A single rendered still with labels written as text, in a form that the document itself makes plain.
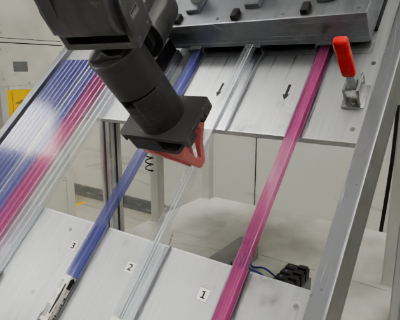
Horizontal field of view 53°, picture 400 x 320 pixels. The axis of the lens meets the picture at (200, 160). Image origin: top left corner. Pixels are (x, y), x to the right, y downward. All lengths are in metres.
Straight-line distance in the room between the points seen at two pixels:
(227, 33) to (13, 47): 1.26
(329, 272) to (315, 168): 1.95
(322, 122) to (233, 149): 2.04
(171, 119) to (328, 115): 0.20
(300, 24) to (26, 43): 1.39
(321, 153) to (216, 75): 1.71
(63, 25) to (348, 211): 0.33
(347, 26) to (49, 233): 0.51
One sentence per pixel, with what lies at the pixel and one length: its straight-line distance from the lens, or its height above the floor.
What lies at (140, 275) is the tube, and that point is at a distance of 0.49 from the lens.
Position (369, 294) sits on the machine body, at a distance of 0.93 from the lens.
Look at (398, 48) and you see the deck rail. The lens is 0.59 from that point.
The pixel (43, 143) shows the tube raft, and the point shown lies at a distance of 0.78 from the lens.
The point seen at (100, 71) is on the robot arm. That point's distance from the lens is 0.41.
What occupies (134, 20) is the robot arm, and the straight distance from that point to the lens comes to 0.38.
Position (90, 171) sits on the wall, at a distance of 3.52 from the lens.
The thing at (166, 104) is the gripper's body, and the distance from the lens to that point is 0.44.
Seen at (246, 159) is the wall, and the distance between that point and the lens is 2.53.
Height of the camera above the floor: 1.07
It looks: 13 degrees down
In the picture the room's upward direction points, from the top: straight up
